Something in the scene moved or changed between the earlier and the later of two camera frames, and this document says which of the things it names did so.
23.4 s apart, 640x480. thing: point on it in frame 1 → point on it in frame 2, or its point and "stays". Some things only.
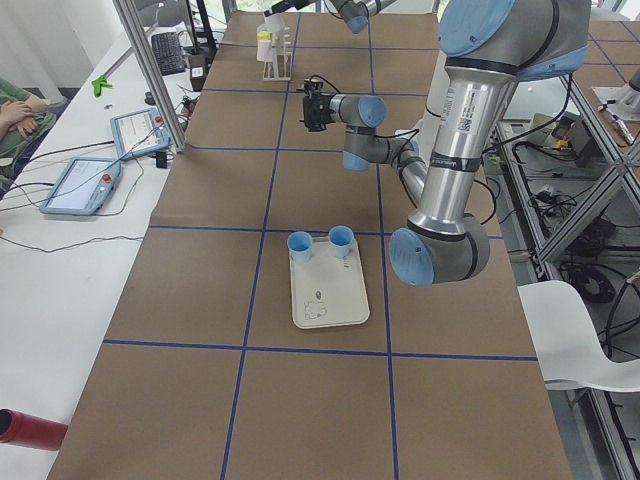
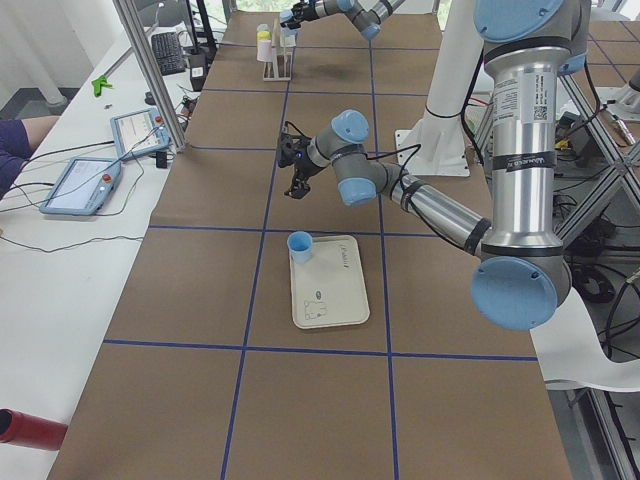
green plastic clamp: (98, 84) stays
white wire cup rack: (281, 67) stays
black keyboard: (169, 53) stays
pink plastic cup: (264, 51) stays
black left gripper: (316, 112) → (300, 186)
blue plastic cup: (341, 238) → (300, 246)
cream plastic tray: (328, 291) stays
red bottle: (31, 431) stays
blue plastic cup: (299, 244) → (285, 15)
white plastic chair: (567, 346) stays
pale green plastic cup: (275, 22) → (288, 37)
